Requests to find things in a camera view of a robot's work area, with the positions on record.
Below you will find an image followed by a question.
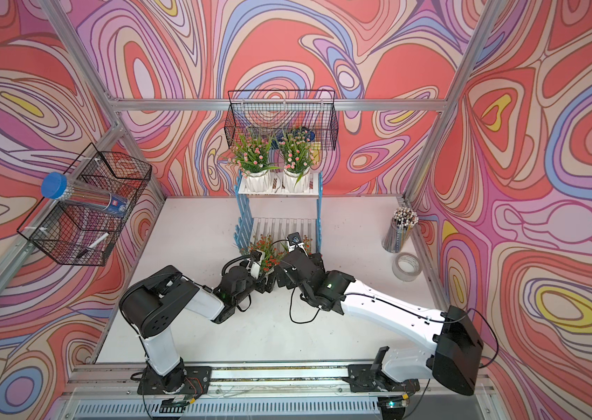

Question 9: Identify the red flower potted plant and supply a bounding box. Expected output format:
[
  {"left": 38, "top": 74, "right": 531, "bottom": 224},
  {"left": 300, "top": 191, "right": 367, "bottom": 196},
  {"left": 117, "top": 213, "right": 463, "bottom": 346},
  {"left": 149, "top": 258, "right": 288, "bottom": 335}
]
[
  {"left": 301, "top": 236, "right": 313, "bottom": 255},
  {"left": 249, "top": 234, "right": 285, "bottom": 274}
]

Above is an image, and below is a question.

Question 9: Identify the pink flower potted plant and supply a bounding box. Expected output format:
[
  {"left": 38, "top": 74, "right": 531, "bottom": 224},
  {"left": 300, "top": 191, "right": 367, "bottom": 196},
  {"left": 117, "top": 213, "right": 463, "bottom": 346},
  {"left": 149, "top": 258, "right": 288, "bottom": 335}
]
[
  {"left": 277, "top": 128, "right": 314, "bottom": 194},
  {"left": 231, "top": 134, "right": 278, "bottom": 194}
]

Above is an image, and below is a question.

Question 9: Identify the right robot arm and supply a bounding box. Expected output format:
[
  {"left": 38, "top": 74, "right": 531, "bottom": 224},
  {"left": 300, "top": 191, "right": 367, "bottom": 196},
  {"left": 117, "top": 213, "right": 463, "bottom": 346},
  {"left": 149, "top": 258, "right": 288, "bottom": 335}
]
[{"left": 278, "top": 248, "right": 483, "bottom": 396}]

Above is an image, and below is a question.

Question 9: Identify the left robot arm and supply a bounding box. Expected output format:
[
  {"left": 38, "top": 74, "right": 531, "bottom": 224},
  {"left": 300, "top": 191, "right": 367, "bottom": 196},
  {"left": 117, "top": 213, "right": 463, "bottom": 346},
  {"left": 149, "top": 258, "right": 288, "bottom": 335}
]
[{"left": 119, "top": 251, "right": 266, "bottom": 399}]

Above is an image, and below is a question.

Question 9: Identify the blue and white wooden rack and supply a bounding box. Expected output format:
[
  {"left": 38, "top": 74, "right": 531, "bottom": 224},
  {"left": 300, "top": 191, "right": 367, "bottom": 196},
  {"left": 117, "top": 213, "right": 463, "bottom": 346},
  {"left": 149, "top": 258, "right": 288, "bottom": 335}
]
[{"left": 234, "top": 171, "right": 322, "bottom": 252}]

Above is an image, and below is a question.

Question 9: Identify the clear tape roll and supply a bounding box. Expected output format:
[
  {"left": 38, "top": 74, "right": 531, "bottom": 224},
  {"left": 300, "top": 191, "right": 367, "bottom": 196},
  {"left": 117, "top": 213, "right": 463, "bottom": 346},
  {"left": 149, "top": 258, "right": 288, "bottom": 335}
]
[{"left": 392, "top": 253, "right": 422, "bottom": 283}]

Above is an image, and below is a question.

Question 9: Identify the pencil holder with pencils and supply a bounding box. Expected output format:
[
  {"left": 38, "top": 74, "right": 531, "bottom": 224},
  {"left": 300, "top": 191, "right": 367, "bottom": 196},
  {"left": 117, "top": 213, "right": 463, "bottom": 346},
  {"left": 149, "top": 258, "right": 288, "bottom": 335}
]
[{"left": 382, "top": 206, "right": 419, "bottom": 254}]

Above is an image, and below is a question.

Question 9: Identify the white pen in basket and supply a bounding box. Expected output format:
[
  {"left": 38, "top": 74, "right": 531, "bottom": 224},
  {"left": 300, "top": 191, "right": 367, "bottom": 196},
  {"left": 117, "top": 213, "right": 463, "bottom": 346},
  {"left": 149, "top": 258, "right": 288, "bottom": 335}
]
[{"left": 76, "top": 232, "right": 109, "bottom": 259}]

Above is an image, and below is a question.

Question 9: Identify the blue capped clear tube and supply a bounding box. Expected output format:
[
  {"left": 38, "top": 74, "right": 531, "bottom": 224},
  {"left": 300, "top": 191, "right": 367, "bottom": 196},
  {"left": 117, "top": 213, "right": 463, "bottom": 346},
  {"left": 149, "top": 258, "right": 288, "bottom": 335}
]
[{"left": 40, "top": 173, "right": 129, "bottom": 217}]

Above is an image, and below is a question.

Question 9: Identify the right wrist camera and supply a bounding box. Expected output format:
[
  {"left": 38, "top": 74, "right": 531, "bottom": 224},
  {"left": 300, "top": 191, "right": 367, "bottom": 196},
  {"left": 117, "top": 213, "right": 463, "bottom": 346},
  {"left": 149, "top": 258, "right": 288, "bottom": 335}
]
[{"left": 287, "top": 232, "right": 306, "bottom": 252}]

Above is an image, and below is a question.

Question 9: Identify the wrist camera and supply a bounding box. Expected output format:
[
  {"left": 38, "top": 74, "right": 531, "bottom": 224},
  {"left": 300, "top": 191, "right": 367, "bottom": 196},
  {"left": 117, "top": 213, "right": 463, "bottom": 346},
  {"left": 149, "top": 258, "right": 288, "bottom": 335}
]
[
  {"left": 248, "top": 250, "right": 264, "bottom": 280},
  {"left": 287, "top": 232, "right": 306, "bottom": 252}
]

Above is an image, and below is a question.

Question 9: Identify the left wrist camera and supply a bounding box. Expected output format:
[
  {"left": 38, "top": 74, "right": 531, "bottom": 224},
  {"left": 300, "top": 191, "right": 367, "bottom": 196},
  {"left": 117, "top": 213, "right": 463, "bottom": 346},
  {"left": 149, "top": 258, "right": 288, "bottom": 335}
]
[{"left": 248, "top": 250, "right": 264, "bottom": 280}]

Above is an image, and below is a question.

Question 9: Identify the back wire basket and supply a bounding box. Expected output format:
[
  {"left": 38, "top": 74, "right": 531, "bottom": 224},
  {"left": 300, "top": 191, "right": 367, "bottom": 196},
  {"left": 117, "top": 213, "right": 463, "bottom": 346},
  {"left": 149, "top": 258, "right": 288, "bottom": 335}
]
[{"left": 224, "top": 87, "right": 339, "bottom": 151}]

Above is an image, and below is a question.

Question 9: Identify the wire basket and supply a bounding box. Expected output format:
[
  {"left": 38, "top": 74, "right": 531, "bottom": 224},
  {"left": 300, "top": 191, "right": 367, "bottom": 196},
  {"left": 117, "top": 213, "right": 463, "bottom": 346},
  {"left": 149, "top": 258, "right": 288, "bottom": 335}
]
[
  {"left": 224, "top": 87, "right": 339, "bottom": 151},
  {"left": 17, "top": 145, "right": 152, "bottom": 266}
]

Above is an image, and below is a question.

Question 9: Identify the left wire basket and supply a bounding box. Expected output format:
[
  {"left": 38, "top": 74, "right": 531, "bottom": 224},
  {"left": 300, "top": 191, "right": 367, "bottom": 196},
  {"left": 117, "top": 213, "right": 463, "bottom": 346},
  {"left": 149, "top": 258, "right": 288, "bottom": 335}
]
[{"left": 17, "top": 145, "right": 152, "bottom": 266}]

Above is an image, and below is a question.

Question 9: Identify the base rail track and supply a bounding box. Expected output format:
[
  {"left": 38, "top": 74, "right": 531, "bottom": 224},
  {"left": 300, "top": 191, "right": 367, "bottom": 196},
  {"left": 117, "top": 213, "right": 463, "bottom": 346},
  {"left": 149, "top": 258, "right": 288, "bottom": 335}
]
[{"left": 49, "top": 360, "right": 508, "bottom": 419}]

